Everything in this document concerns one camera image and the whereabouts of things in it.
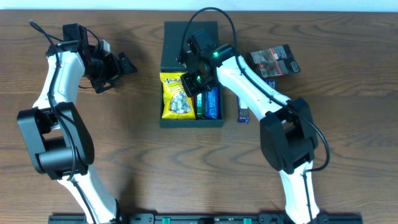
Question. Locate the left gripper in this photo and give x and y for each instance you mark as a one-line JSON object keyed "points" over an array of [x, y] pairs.
{"points": [[115, 66]]}

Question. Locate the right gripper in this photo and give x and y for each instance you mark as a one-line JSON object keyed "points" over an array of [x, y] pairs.
{"points": [[189, 84]]}

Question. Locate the blue snack bar wrapper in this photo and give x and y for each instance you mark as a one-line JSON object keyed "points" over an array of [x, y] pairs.
{"points": [[212, 103]]}

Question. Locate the yellow nut snack bag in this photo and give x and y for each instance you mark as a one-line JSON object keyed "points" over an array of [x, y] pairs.
{"points": [[177, 105]]}

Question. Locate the black gift box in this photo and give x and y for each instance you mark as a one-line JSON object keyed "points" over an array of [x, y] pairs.
{"points": [[173, 31]]}

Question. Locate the dark blue chocolate bar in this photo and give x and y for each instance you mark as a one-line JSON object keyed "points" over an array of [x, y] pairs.
{"points": [[243, 112]]}

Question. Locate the blue Eclipse gum pack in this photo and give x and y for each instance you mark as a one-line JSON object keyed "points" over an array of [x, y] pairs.
{"points": [[272, 84]]}

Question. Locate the clear trail mix packet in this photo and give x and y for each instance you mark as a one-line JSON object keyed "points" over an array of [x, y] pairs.
{"points": [[274, 62]]}

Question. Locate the green snack bar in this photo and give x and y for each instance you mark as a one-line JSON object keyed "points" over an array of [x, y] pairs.
{"points": [[200, 106]]}

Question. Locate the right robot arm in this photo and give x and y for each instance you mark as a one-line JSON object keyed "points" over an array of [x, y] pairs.
{"points": [[287, 132]]}

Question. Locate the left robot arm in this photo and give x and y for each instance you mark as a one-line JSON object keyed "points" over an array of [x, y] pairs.
{"points": [[57, 140]]}

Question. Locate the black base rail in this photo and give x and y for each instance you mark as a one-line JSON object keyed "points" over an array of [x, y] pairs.
{"points": [[262, 218]]}

